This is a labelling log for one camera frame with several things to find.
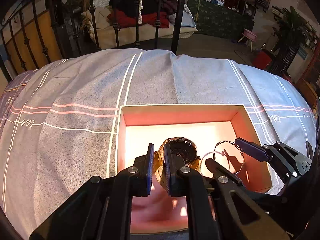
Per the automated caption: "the black smart watch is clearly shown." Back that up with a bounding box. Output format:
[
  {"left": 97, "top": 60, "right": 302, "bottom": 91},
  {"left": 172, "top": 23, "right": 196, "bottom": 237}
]
[{"left": 153, "top": 137, "right": 201, "bottom": 195}]

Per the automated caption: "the thin silver bangle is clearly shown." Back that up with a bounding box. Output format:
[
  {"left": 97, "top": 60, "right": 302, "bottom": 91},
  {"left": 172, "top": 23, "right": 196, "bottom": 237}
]
[{"left": 200, "top": 140, "right": 245, "bottom": 175}]

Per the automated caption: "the open cardboard jewelry box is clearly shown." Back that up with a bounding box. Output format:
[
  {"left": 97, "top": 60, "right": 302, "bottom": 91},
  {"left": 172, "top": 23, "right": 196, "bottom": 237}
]
[{"left": 116, "top": 104, "right": 272, "bottom": 234}]

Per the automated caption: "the grey striped bed sheet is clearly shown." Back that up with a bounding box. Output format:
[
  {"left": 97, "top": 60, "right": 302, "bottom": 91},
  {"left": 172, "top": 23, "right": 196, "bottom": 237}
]
[{"left": 1, "top": 49, "right": 316, "bottom": 239}]

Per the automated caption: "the pink stool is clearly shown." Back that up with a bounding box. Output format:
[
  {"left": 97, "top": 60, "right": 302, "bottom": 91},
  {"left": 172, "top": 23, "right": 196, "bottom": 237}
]
[{"left": 238, "top": 29, "right": 257, "bottom": 52}]

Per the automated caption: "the red blanket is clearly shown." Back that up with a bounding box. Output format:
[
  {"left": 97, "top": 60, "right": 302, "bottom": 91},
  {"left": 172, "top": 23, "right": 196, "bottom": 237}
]
[{"left": 107, "top": 9, "right": 171, "bottom": 29}]

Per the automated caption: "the white wicker swing chair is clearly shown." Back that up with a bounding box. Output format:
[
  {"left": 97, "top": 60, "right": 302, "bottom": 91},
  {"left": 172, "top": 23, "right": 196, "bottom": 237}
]
[{"left": 82, "top": 0, "right": 198, "bottom": 49}]

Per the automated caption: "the dark clothes pile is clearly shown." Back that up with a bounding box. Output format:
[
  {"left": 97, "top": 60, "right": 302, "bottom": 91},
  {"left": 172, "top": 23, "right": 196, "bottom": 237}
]
[{"left": 109, "top": 0, "right": 178, "bottom": 17}]

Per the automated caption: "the black iron bed frame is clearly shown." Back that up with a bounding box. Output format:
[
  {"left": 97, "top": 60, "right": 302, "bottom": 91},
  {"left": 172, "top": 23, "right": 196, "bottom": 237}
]
[{"left": 0, "top": 0, "right": 189, "bottom": 81}]

